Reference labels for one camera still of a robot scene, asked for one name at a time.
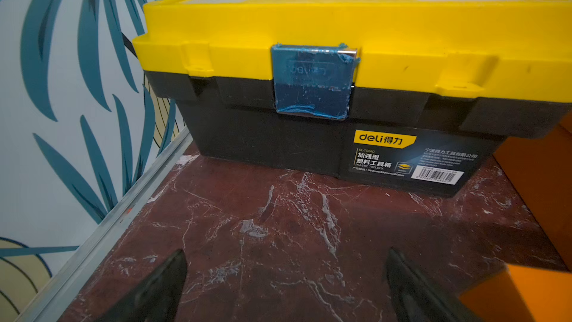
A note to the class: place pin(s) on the yellow black plastic toolbox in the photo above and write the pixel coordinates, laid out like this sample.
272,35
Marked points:
407,94

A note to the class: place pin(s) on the large orange shoebox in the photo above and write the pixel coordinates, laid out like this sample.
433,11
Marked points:
519,293

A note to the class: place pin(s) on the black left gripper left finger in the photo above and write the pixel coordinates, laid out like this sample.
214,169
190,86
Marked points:
156,297

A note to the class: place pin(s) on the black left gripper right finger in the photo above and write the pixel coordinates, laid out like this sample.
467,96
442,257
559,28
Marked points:
416,296

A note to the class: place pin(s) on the small orange shoebox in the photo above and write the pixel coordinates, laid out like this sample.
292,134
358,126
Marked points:
540,171

